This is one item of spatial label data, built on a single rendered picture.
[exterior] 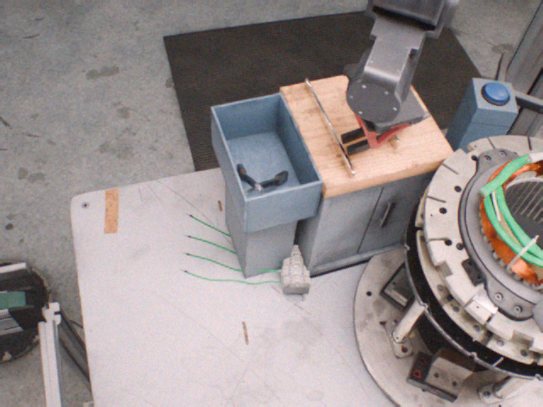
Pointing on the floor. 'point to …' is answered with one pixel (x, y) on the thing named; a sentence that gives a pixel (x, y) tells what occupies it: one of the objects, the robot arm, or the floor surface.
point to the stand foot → (25, 340)
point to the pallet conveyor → (16, 303)
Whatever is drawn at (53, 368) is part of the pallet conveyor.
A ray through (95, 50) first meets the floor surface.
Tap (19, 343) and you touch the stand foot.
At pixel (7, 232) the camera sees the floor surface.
